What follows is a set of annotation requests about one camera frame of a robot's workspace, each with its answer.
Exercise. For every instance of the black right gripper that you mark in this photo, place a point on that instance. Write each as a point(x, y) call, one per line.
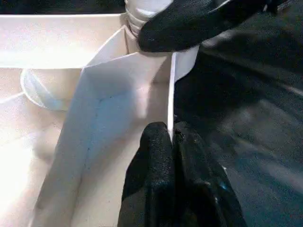
point(251, 6)

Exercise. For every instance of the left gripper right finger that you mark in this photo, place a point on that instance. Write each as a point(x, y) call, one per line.
point(198, 189)

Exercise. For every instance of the white plastic table leg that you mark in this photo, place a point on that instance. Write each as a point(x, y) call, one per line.
point(142, 9)

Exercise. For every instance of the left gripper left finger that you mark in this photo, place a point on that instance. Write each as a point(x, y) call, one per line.
point(151, 177)

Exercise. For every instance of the white plastic table top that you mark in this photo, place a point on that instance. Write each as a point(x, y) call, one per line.
point(106, 94)

